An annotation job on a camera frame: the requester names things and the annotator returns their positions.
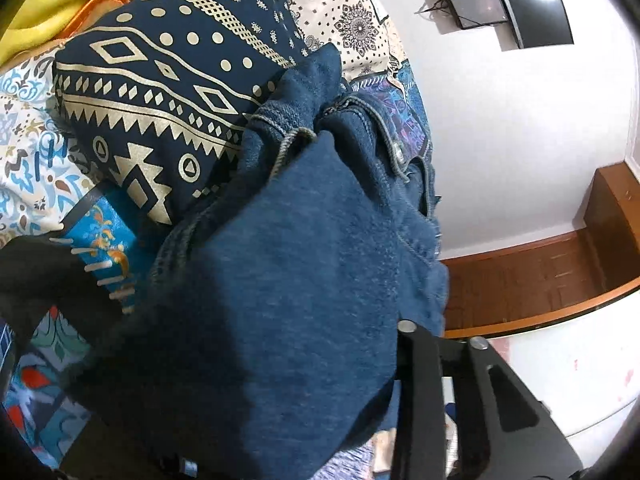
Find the yellow cartoon blanket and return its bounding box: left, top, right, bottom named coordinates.
left=0, top=0, right=301, bottom=69

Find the black monitor cable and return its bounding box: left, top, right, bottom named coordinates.
left=414, top=0, right=454, bottom=16

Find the black wall television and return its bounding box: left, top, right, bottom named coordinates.
left=482, top=0, right=575, bottom=50

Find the brown wooden door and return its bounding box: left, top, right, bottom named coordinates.
left=582, top=161, right=640, bottom=288

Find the patchwork printed bedspread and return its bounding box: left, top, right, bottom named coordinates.
left=0, top=0, right=442, bottom=480

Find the navy geometric print pillow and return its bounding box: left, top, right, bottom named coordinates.
left=50, top=0, right=347, bottom=227

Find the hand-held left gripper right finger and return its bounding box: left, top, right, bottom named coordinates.
left=390, top=318, right=584, bottom=480

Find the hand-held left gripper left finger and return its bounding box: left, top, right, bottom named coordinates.
left=59, top=411, right=217, bottom=480

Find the blue denim jacket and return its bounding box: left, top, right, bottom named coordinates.
left=65, top=42, right=451, bottom=480

